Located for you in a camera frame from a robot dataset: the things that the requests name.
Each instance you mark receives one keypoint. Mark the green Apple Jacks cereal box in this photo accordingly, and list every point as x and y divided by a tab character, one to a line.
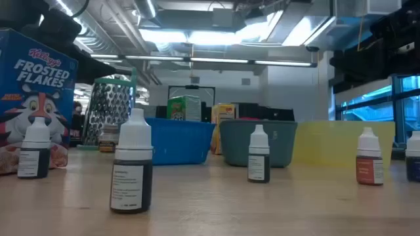
178	108

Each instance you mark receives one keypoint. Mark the glass jar of brown spice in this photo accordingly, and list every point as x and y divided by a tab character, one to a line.
107	144

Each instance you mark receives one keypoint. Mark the blue slotted plastic basket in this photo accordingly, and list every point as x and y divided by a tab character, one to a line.
180	141

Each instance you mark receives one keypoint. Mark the orange-red dropper bottle white cap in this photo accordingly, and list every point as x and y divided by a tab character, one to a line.
369	170

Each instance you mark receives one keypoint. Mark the yellow Corn Pops cereal box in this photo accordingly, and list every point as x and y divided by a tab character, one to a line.
221	113

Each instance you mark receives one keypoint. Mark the dark blue dropper bottle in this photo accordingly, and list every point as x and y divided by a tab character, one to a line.
414	167

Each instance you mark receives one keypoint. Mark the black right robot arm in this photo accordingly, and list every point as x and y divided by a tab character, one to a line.
400	23

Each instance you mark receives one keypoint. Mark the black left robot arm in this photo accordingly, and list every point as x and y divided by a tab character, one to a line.
59	26

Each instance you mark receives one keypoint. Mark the person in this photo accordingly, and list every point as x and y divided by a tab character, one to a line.
77	118

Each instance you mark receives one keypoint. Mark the black desk partition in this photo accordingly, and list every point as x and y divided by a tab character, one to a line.
161	111

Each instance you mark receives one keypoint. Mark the blue Frosted Flakes cereal box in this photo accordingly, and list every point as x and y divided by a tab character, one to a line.
36	75

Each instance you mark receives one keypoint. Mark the white ceiling unit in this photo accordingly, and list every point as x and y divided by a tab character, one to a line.
377	7

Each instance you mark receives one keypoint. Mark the dark dropper bottle white cap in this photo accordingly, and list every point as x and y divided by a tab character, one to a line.
34	134
134	137

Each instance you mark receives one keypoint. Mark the yellow translucent plastic bin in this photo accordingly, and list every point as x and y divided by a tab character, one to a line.
328	144

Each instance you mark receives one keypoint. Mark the long ceiling light bar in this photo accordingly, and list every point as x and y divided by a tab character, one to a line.
216	60

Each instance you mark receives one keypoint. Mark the teal dropper bottle white cap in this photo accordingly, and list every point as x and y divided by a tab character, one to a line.
259	141

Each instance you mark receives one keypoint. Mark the grey-green plastic bin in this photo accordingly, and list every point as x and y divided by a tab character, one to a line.
236	144

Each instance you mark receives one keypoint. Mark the spiral silver air duct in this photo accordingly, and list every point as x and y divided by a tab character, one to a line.
92	36

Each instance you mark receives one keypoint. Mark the metal box grater teal frame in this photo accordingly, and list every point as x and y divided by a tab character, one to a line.
110	105

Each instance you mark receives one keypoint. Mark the dark window frame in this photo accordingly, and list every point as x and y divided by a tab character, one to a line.
397	98

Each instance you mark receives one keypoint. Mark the black ceiling camera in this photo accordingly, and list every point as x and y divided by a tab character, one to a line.
312	48

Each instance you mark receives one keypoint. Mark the black rectangular frame stand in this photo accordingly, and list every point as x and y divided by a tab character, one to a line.
192	87

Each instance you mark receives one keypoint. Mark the grey wall vent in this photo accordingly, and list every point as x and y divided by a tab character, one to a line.
195	80
245	81

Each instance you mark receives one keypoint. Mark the rectangular silver air duct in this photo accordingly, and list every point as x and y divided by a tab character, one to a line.
295	29

